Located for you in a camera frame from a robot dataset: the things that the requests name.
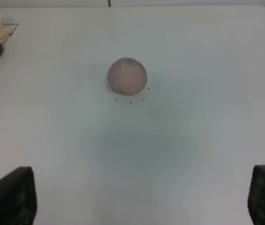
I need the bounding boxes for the pink peach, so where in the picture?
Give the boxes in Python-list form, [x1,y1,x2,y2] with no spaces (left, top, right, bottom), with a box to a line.
[107,58,147,96]

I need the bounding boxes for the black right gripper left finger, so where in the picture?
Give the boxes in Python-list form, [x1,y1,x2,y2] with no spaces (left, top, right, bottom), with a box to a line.
[0,167,37,225]

